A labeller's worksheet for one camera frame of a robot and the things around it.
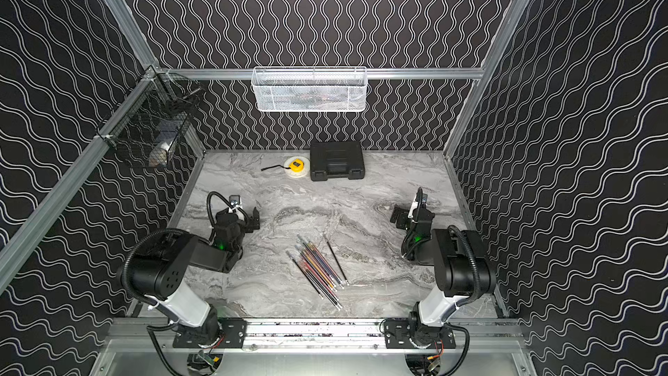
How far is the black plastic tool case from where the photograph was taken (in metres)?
1.09

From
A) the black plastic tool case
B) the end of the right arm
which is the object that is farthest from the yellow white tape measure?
Result: the end of the right arm

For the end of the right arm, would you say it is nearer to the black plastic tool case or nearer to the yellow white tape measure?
the black plastic tool case
